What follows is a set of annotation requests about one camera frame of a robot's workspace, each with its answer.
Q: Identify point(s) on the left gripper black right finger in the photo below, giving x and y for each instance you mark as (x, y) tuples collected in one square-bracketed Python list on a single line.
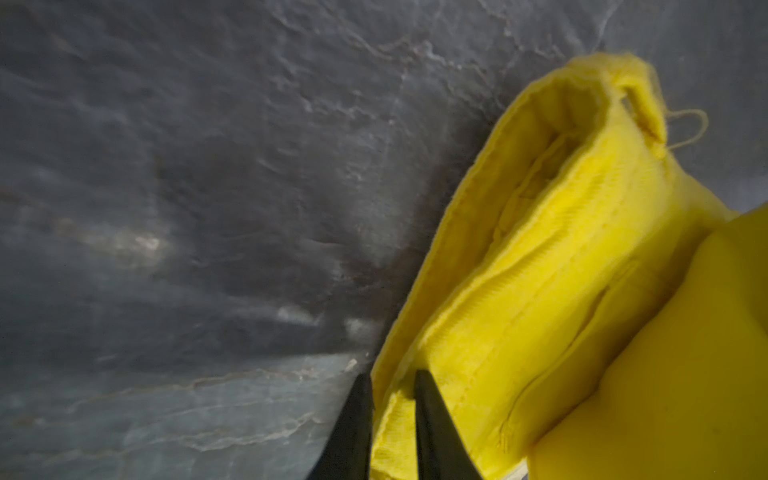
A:
[(441, 454)]

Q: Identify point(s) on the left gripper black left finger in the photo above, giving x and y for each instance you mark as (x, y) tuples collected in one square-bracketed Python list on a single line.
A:
[(346, 455)]

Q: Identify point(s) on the yellow trousers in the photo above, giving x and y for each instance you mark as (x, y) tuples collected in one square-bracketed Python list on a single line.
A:
[(587, 309)]

